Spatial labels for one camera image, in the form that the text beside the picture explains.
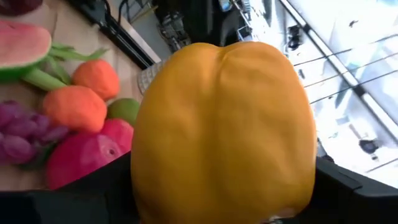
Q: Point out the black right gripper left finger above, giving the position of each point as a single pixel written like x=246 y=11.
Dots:
x=77 y=205

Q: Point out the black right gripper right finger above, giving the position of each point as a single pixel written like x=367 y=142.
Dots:
x=348 y=205

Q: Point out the green pear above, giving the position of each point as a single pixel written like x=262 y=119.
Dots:
x=126 y=109

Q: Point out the orange mandarin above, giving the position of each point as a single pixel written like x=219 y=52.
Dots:
x=96 y=77
x=74 y=107

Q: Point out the yellow bell pepper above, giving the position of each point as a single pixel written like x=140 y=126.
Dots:
x=224 y=133

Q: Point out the dark maroon apple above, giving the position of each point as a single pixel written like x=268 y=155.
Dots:
x=18 y=4

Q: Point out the pink red apple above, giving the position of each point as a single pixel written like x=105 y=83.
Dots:
x=81 y=158

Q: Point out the purple grape bunch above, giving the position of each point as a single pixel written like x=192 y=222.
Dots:
x=21 y=133

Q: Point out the overhead rig bar with lights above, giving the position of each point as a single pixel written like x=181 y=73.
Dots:
x=359 y=90

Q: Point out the celery stalk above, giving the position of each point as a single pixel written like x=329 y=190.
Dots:
x=43 y=80

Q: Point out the watermelon slice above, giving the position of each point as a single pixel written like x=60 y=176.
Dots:
x=21 y=43

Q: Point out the black aluminium table frame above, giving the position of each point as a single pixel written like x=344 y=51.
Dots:
x=115 y=34

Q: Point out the black round ceiling camera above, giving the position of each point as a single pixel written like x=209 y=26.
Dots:
x=293 y=37

